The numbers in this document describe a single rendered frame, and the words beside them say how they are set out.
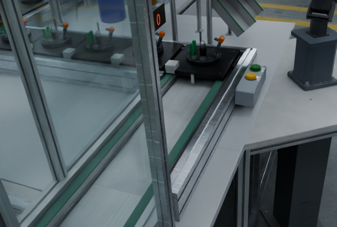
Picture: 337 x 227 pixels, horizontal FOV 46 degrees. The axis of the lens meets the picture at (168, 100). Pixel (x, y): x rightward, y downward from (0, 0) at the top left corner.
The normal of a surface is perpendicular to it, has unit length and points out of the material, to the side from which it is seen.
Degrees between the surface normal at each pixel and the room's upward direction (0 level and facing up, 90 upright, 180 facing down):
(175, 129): 0
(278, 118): 0
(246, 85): 0
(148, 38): 90
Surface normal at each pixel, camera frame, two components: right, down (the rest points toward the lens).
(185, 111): -0.08, -0.84
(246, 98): -0.39, 0.51
